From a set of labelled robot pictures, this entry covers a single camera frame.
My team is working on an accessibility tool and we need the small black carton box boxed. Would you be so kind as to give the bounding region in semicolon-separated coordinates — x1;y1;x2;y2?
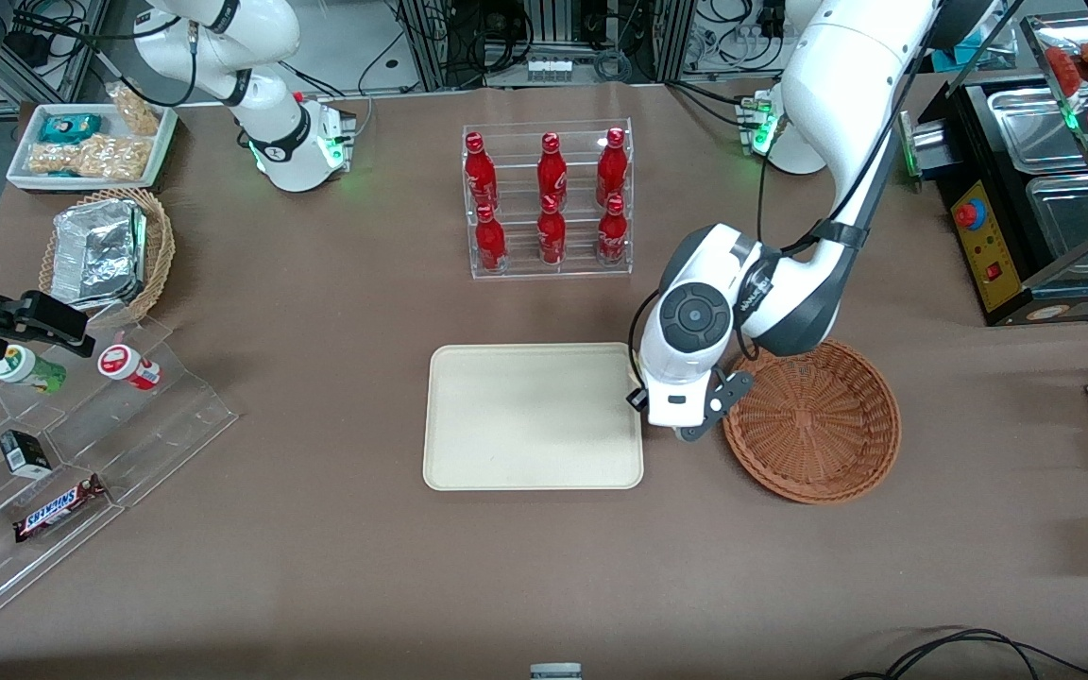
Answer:
0;430;52;478

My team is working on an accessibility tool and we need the black food warmer appliance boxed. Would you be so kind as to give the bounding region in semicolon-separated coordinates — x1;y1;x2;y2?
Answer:
917;14;1088;327

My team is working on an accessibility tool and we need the silver metal fitting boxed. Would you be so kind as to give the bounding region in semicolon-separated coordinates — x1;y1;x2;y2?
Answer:
898;111;946;185

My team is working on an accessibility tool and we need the Snickers chocolate bar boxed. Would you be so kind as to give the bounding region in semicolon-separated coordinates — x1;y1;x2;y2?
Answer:
13;474;109;544

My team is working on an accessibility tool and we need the red packaged food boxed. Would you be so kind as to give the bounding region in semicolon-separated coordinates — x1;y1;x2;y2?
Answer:
1045;42;1088;95

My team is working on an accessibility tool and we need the black floor cable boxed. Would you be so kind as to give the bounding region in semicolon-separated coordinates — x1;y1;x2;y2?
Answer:
841;628;1088;680

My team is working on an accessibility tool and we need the teal box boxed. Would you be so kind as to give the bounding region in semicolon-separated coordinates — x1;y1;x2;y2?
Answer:
931;28;989;69

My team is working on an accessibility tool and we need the clear acrylic bottle rack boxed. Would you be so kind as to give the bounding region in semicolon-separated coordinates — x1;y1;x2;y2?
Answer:
462;118;635;280

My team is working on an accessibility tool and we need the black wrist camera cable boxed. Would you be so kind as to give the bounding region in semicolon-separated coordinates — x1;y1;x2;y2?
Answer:
626;288;668;412

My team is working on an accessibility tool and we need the red lidded snack cup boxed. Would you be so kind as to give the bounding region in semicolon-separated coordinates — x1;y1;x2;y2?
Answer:
97;345;162;391

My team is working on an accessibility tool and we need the brown round wicker basket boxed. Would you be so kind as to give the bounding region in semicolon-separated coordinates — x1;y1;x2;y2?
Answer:
722;338;902;504

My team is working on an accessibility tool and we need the aluminium frame equipment rack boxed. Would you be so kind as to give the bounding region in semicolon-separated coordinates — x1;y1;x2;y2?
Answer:
393;0;696;91

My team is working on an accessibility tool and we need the clear acrylic tiered stand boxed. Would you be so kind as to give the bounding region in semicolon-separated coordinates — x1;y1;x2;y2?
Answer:
0;316;238;638

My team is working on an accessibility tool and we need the clear bag of crackers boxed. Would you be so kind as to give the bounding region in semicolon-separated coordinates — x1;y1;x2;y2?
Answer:
108;83;162;138
29;135;150;180

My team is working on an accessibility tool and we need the teal snack packet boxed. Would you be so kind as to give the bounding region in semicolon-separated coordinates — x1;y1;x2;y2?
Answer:
39;113;103;145

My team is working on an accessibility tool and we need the white rectangular snack tray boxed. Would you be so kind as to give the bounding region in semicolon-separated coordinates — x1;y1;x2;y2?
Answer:
8;102;177;190

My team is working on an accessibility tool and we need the steel food pan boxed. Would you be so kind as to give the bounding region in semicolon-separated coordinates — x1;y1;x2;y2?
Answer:
1026;175;1088;275
988;87;1088;176

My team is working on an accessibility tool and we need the red cola bottle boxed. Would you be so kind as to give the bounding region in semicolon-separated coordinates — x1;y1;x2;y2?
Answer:
596;127;628;207
465;132;500;211
537;194;567;267
536;132;569;211
598;194;628;265
475;203;508;275

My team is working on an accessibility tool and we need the green lidded snack cup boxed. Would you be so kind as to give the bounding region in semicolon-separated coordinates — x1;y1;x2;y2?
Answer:
0;345;68;395

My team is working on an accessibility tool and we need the cream plastic tray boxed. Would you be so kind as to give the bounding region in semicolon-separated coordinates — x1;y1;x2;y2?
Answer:
423;342;645;492

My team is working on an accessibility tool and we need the light wicker basket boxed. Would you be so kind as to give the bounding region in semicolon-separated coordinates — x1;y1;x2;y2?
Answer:
39;187;177;327

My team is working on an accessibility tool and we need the silver foil package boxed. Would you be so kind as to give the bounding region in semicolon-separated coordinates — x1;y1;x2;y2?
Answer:
51;200;148;311

